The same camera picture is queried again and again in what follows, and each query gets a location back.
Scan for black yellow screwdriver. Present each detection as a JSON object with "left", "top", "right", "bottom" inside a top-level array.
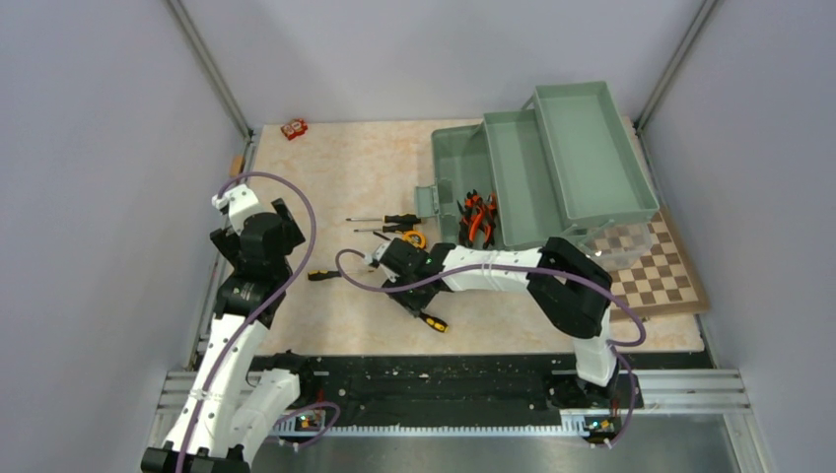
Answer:
[
  {"left": 418, "top": 312, "right": 449, "bottom": 333},
  {"left": 346, "top": 214, "right": 422, "bottom": 225},
  {"left": 354, "top": 224, "right": 414, "bottom": 234}
]

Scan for translucent green plastic toolbox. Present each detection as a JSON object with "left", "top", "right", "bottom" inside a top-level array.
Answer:
[{"left": 414, "top": 81, "right": 660, "bottom": 271}]

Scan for orange black cutting pliers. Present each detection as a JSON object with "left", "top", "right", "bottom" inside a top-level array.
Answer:
[{"left": 477, "top": 193, "right": 498, "bottom": 249}]

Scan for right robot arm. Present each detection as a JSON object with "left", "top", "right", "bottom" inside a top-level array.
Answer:
[{"left": 365, "top": 237, "right": 619, "bottom": 406}]

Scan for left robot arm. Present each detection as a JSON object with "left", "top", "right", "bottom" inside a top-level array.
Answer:
[{"left": 140, "top": 210, "right": 316, "bottom": 472}]

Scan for orange tape measure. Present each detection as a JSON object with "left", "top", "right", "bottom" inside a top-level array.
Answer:
[{"left": 401, "top": 230, "right": 427, "bottom": 249}]

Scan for red owl toy block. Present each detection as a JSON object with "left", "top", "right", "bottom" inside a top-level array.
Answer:
[{"left": 280, "top": 118, "right": 309, "bottom": 141}]

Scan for wooden chessboard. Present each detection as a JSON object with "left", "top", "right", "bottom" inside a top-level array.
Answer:
[{"left": 581, "top": 206, "right": 711, "bottom": 318}]

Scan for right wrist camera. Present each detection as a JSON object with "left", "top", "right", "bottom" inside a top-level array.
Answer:
[{"left": 364, "top": 241, "right": 392, "bottom": 268}]

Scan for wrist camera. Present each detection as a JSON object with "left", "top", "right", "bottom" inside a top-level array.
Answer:
[
  {"left": 211, "top": 183, "right": 264, "bottom": 220},
  {"left": 364, "top": 241, "right": 392, "bottom": 268}
]

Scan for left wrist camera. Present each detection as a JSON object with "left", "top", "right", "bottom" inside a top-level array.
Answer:
[{"left": 211, "top": 183, "right": 264, "bottom": 220}]

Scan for wooden block left rail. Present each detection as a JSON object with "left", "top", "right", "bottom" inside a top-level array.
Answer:
[{"left": 228, "top": 155, "right": 245, "bottom": 177}]

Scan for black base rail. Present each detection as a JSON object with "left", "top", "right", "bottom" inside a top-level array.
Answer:
[{"left": 247, "top": 352, "right": 713, "bottom": 429}]

